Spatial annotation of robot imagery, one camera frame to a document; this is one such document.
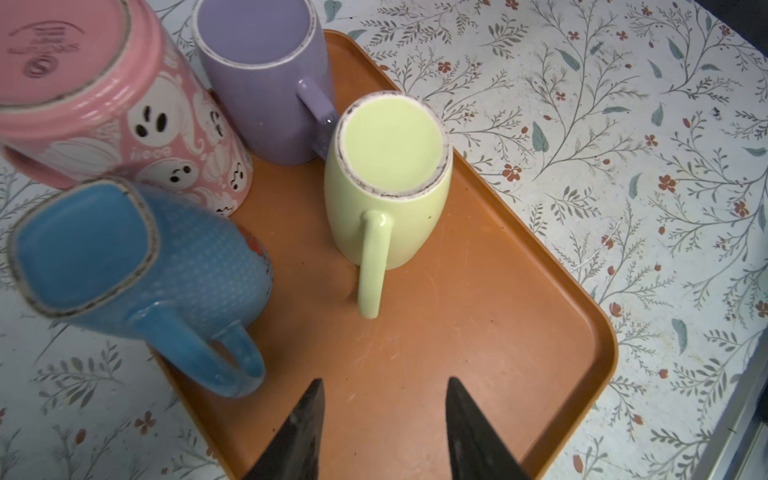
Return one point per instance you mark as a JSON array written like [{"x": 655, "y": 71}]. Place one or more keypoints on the blue textured mug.
[{"x": 138, "y": 262}]

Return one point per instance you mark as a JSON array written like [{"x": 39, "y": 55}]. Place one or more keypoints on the orange plastic tray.
[{"x": 482, "y": 301}]

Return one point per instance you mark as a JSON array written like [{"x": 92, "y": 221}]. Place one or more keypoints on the pink ghost pattern mug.
[{"x": 95, "y": 88}]

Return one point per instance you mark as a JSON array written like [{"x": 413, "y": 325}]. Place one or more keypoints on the purple mug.
[{"x": 268, "y": 63}]

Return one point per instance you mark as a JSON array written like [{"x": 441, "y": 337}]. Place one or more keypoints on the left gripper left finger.
[{"x": 293, "y": 453}]

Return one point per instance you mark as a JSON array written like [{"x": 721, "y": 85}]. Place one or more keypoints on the light green mug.
[{"x": 386, "y": 182}]

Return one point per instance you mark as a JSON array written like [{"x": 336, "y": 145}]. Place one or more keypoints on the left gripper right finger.
[{"x": 475, "y": 449}]

